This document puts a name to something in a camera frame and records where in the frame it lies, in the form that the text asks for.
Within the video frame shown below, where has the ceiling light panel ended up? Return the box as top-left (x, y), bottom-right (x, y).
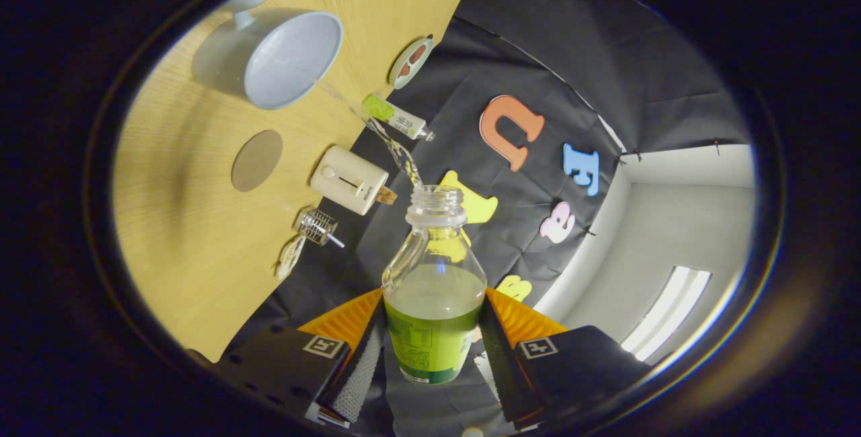
top-left (620, 266), bottom-right (712, 362)

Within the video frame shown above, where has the white food tray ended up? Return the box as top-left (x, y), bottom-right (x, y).
top-left (276, 235), bottom-right (307, 282)

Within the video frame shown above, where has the small white label bottle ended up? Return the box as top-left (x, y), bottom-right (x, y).
top-left (361, 93), bottom-right (436, 143)

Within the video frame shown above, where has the metal mesh glass jar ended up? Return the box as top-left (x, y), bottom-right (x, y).
top-left (293, 207), bottom-right (337, 247)

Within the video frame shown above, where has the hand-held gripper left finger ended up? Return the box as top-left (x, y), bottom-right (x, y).
top-left (215, 288), bottom-right (388, 428)

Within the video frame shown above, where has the green label juice bottle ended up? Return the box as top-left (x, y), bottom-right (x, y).
top-left (381, 185), bottom-right (488, 385)

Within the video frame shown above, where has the white toaster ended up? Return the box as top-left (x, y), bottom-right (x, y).
top-left (310, 145), bottom-right (390, 216)

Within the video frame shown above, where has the pale green plate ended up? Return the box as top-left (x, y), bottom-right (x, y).
top-left (389, 34), bottom-right (435, 90)

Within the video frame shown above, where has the wooden table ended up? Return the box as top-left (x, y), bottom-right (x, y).
top-left (111, 0), bottom-right (492, 364)

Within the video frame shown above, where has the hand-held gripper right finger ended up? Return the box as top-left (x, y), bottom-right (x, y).
top-left (474, 287), bottom-right (653, 428)

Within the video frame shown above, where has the round brown coaster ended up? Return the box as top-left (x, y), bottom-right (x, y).
top-left (231, 129), bottom-right (284, 193)

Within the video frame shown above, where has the white cup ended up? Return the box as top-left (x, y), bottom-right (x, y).
top-left (192, 0), bottom-right (344, 111)

